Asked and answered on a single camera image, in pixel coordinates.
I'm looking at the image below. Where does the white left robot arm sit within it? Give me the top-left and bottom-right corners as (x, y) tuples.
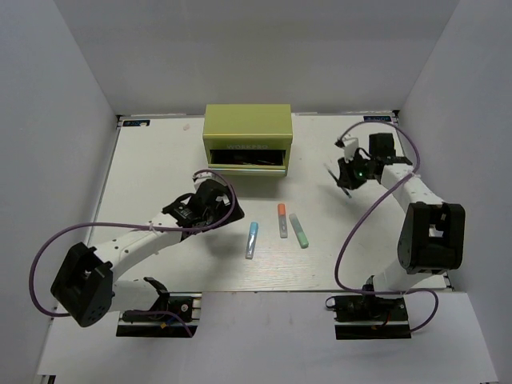
(50, 179), (245, 327)

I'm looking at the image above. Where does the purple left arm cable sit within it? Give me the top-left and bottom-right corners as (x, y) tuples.
(30, 170), (238, 338)

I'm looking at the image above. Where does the green metal drawer box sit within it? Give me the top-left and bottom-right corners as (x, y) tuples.
(202, 104), (293, 177)

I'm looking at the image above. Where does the dark blue pen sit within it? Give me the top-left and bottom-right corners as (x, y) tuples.
(323, 163), (352, 199)

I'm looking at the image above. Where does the orange cap highlighter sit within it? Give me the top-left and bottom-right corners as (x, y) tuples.
(278, 203), (288, 238)

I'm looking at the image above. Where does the green highlighter marker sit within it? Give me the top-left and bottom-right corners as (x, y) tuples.
(289, 214), (309, 249)

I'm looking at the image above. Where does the blue highlighter marker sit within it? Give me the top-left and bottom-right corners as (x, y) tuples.
(245, 222), (259, 259)

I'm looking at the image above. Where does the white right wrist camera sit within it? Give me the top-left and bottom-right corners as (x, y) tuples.
(335, 138), (359, 162)

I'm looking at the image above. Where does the left blue corner label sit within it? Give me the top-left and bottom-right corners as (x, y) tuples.
(122, 120), (150, 127)

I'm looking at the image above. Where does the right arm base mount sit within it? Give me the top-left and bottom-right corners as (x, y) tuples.
(325, 294), (411, 341)

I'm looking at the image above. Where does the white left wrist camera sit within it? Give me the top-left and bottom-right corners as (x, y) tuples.
(192, 172), (211, 190)

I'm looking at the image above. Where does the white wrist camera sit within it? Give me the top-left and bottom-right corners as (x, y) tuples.
(192, 172), (211, 190)
(335, 138), (359, 162)

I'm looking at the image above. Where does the right blue corner label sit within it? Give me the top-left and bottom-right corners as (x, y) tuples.
(363, 115), (392, 122)

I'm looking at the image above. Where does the blue corner label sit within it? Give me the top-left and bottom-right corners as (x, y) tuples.
(363, 115), (392, 122)
(122, 120), (150, 127)

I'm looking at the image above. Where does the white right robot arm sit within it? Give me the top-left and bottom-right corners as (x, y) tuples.
(335, 133), (466, 319)

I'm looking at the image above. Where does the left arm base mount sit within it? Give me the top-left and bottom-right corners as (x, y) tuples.
(110, 277), (202, 338)

